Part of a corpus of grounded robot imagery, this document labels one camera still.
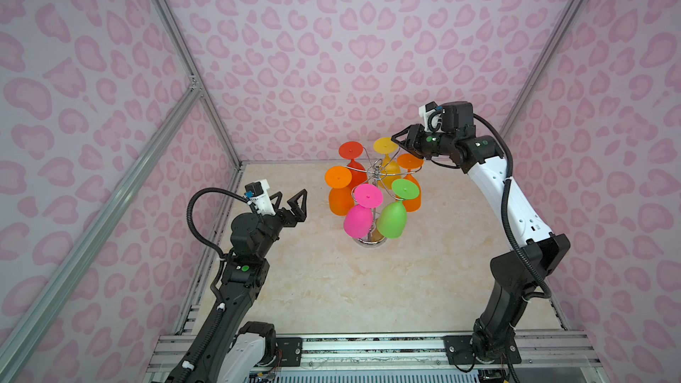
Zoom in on pink wine glass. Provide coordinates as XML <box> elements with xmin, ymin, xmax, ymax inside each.
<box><xmin>343</xmin><ymin>184</ymin><xmax>383</xmax><ymax>239</ymax></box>

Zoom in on yellow wine glass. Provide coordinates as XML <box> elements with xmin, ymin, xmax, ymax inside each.
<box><xmin>373</xmin><ymin>138</ymin><xmax>401</xmax><ymax>185</ymax></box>

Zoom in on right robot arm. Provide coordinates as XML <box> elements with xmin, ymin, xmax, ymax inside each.
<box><xmin>391</xmin><ymin>101</ymin><xmax>570</xmax><ymax>363</ymax></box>

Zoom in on chrome wine glass rack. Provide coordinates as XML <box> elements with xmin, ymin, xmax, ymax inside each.
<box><xmin>343</xmin><ymin>154</ymin><xmax>424</xmax><ymax>246</ymax></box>

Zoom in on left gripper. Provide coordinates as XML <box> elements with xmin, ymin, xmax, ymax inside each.
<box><xmin>255</xmin><ymin>189</ymin><xmax>305</xmax><ymax>262</ymax></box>

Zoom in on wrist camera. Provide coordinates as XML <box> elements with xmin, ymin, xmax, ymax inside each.
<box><xmin>419</xmin><ymin>102</ymin><xmax>443</xmax><ymax>133</ymax></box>
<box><xmin>245</xmin><ymin>179</ymin><xmax>276</xmax><ymax>216</ymax></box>

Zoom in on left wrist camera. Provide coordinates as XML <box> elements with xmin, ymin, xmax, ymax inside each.
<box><xmin>245</xmin><ymin>179</ymin><xmax>276</xmax><ymax>216</ymax></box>

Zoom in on aluminium frame strut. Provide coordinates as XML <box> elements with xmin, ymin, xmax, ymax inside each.
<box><xmin>1</xmin><ymin>83</ymin><xmax>202</xmax><ymax>382</ymax></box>

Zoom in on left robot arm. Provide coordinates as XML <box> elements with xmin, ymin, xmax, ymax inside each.
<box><xmin>166</xmin><ymin>181</ymin><xmax>308</xmax><ymax>382</ymax></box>

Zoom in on orange wine glass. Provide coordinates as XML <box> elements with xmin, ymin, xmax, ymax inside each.
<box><xmin>325</xmin><ymin>166</ymin><xmax>355</xmax><ymax>216</ymax></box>
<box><xmin>397</xmin><ymin>154</ymin><xmax>424</xmax><ymax>213</ymax></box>

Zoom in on red wine glass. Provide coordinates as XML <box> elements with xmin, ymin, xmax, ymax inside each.
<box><xmin>339</xmin><ymin>141</ymin><xmax>368</xmax><ymax>189</ymax></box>

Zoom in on green wine glass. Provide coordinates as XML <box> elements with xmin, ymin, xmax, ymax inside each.
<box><xmin>376</xmin><ymin>179</ymin><xmax>408</xmax><ymax>239</ymax></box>

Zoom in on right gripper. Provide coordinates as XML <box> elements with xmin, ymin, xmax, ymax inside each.
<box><xmin>391</xmin><ymin>123</ymin><xmax>458</xmax><ymax>160</ymax></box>

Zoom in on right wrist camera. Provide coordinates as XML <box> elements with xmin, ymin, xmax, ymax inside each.
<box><xmin>419</xmin><ymin>102</ymin><xmax>443</xmax><ymax>133</ymax></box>

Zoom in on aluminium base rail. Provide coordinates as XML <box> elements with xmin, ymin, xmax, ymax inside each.
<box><xmin>144</xmin><ymin>330</ymin><xmax>608</xmax><ymax>382</ymax></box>

